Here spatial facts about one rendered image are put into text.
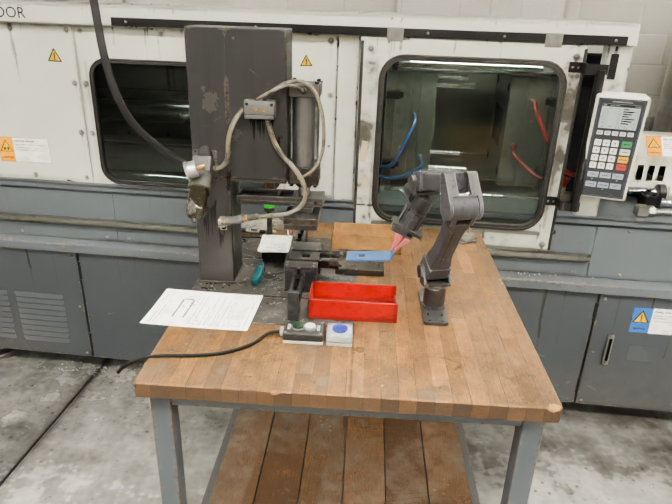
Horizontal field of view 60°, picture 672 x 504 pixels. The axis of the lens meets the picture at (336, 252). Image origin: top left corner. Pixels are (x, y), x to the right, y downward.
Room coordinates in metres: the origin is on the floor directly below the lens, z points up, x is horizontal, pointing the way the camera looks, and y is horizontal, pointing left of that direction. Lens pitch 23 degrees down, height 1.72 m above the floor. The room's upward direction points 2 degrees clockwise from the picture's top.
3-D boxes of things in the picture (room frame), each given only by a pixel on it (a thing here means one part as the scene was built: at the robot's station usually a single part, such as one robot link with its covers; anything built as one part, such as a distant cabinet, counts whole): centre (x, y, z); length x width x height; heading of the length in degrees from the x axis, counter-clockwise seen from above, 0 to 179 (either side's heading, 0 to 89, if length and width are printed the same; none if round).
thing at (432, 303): (1.51, -0.29, 0.94); 0.20 x 0.07 x 0.08; 178
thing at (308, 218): (1.67, 0.17, 1.22); 0.26 x 0.18 x 0.30; 88
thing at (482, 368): (1.64, -0.05, 0.45); 1.12 x 0.99 x 0.90; 178
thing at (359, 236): (1.97, -0.11, 0.93); 0.25 x 0.13 x 0.08; 88
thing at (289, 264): (1.69, 0.10, 0.98); 0.20 x 0.10 x 0.01; 178
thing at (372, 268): (1.81, -0.08, 0.91); 0.17 x 0.16 x 0.02; 178
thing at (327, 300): (1.48, -0.05, 0.93); 0.25 x 0.12 x 0.06; 88
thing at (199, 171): (1.57, 0.39, 1.25); 0.19 x 0.07 x 0.19; 178
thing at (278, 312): (1.72, 0.18, 0.88); 0.65 x 0.50 x 0.03; 178
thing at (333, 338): (1.32, -0.02, 0.90); 0.07 x 0.07 x 0.06; 88
